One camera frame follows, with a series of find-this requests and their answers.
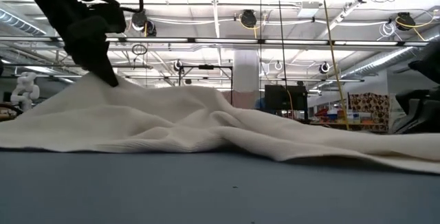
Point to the white towel with beige checks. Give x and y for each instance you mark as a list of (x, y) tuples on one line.
[(172, 121)]

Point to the large black monitor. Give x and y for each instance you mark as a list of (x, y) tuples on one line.
[(285, 97)]

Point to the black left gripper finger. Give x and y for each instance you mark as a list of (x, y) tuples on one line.
[(93, 59)]

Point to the black overhead frame stand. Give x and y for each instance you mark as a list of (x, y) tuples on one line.
[(206, 66)]

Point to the silver ventilation duct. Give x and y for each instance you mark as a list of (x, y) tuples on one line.
[(20, 24)]

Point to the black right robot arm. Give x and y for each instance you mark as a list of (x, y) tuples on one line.
[(429, 66)]

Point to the cluttered wooden table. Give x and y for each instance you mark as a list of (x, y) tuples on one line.
[(330, 117)]

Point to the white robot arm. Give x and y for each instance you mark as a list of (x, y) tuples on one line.
[(25, 91)]

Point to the long ceiling light bar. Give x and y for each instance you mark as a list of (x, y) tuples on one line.
[(223, 40)]

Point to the brown patterned cloth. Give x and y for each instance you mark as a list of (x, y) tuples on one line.
[(369, 105)]

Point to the dark curved furniture piece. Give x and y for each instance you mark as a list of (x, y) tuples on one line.
[(10, 109)]

